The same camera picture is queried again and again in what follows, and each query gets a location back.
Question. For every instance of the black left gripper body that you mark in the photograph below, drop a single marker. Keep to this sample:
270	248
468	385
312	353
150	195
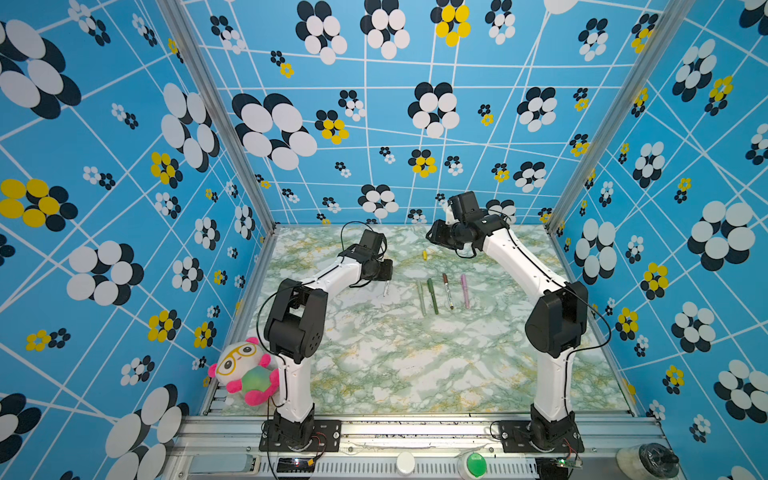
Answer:
380	271

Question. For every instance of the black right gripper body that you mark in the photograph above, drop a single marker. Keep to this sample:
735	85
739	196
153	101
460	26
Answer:
448	236

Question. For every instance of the white grey pen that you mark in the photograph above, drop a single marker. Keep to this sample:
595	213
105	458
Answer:
446	285

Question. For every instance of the pink pen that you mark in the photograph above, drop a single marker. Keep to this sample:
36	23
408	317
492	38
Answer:
465	291

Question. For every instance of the dark green pen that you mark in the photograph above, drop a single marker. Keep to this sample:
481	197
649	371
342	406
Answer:
432	293

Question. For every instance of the plush toy with glasses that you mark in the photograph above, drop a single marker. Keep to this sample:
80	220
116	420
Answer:
244	367

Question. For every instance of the white round button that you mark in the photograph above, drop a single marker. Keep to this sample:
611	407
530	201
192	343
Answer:
405	464

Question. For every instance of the green push button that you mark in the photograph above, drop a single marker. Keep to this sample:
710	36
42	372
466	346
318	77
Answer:
472	466

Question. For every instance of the tape roll spool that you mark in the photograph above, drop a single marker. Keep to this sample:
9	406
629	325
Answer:
652	461

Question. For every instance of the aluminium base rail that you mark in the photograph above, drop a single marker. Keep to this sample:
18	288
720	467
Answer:
366	447

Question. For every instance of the aluminium corner post left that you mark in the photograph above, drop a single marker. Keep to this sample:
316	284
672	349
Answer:
181	29

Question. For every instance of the aluminium corner post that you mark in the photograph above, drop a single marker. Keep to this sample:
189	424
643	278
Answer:
181	29
670	21

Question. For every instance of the aluminium corner post right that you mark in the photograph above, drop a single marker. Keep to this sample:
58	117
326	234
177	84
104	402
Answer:
670	21

